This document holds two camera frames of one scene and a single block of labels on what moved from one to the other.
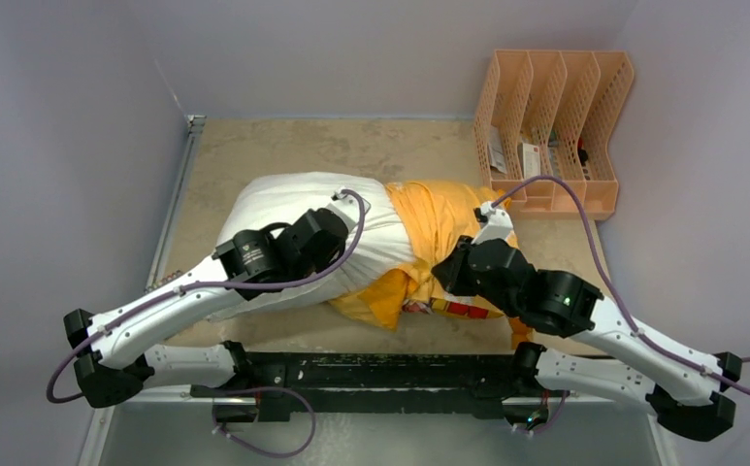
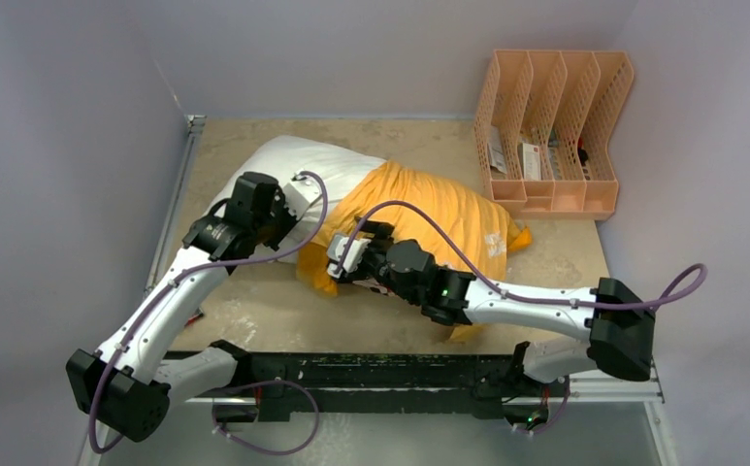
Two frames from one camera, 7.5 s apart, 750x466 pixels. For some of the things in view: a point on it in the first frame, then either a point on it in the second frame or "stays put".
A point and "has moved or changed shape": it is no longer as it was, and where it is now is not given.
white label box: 531,160 stays put
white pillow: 381,251 has moved or changed shape
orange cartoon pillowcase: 436,215 has moved or changed shape
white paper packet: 495,149 stays put
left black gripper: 324,262 → 289,219
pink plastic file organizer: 549,113 stays put
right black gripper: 451,273 → 382,238
